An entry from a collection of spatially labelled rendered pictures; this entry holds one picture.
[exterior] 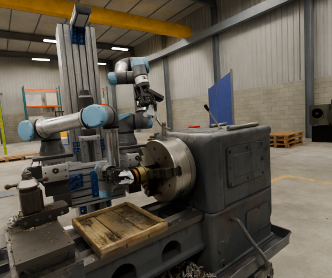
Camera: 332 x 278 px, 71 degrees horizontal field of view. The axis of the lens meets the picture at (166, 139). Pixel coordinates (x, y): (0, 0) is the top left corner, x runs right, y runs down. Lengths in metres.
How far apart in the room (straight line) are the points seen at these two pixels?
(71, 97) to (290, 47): 11.01
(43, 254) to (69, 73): 1.27
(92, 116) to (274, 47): 11.57
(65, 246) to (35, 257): 0.08
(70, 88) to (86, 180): 0.65
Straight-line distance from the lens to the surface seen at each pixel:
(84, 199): 1.67
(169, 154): 1.07
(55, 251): 0.86
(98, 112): 1.23
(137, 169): 1.10
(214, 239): 1.27
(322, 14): 11.84
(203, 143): 1.12
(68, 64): 1.84
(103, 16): 12.68
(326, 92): 11.23
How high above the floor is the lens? 1.35
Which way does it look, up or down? 6 degrees down
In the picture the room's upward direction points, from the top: 4 degrees counter-clockwise
